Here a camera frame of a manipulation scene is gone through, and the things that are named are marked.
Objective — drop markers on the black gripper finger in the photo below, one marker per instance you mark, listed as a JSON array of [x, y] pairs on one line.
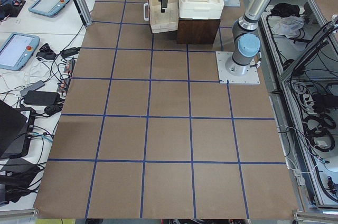
[[163, 5]]

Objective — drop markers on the light wooden drawer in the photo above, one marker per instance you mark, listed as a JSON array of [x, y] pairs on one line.
[[163, 22]]

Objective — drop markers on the white plastic crate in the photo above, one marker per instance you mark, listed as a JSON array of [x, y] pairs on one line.
[[201, 9]]

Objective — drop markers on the dark brown wooden cabinet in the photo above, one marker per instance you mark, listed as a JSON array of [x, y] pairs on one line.
[[197, 31]]

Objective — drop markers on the blue teach pendant far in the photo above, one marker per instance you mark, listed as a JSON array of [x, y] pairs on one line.
[[48, 8]]

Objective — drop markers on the blue teach pendant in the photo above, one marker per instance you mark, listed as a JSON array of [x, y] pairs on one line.
[[17, 50], [48, 8]]

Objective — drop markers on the white crumpled cloth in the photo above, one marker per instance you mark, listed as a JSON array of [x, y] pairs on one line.
[[289, 26]]

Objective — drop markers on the blue teach pendant near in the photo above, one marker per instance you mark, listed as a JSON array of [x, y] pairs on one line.
[[17, 50]]

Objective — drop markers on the black power adapter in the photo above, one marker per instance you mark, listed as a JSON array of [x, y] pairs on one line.
[[41, 98]]

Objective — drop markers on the black laptop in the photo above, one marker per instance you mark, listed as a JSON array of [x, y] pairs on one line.
[[16, 126]]

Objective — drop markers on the white drawer handle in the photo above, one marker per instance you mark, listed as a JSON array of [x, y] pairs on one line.
[[146, 12]]

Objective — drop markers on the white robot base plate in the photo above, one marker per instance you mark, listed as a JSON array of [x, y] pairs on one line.
[[231, 73]]

